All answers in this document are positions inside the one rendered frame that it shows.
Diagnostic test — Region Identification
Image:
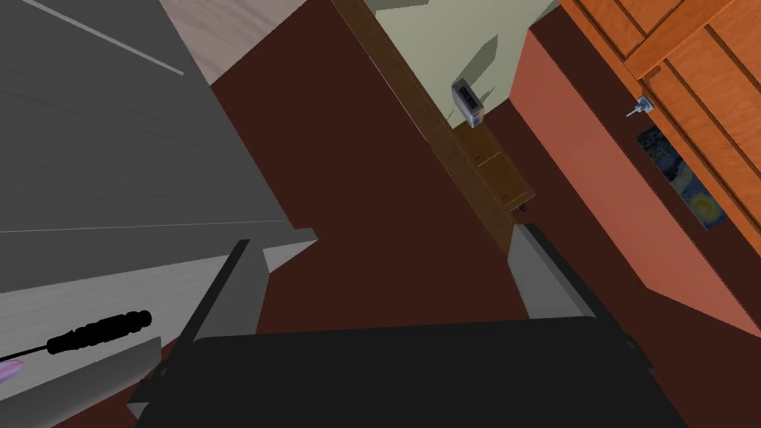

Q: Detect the silver toaster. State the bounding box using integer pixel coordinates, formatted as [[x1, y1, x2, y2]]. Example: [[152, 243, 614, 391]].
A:
[[451, 80, 485, 129]]

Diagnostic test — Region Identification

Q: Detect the silver door knob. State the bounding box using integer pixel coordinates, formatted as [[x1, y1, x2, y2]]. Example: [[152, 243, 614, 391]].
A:
[[626, 97, 656, 119]]

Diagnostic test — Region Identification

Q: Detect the grey cabinet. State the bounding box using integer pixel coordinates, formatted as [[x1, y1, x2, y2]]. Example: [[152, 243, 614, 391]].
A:
[[0, 0, 320, 428]]

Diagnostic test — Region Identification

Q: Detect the orange wooden door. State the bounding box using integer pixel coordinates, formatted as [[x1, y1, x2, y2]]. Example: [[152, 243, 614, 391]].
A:
[[558, 0, 761, 256]]

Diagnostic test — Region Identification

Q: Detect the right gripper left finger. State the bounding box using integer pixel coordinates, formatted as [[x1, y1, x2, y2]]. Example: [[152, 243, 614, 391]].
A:
[[175, 239, 272, 347]]

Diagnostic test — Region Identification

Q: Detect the black ribbed handle utensil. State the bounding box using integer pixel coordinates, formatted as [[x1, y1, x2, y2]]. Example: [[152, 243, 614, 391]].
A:
[[0, 309, 153, 383]]

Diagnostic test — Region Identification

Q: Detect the dark blue painting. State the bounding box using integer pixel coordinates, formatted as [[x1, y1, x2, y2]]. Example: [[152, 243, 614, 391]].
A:
[[635, 126, 731, 231]]

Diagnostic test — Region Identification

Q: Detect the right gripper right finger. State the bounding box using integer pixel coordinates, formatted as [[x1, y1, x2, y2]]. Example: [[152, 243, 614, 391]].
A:
[[506, 224, 617, 325]]

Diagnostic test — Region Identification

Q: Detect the grey drawer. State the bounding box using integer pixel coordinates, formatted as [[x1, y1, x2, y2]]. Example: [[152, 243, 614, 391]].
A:
[[0, 228, 320, 428]]

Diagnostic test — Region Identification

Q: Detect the brown wooden counter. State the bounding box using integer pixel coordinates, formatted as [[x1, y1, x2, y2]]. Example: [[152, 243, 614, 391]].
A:
[[330, 0, 537, 253]]

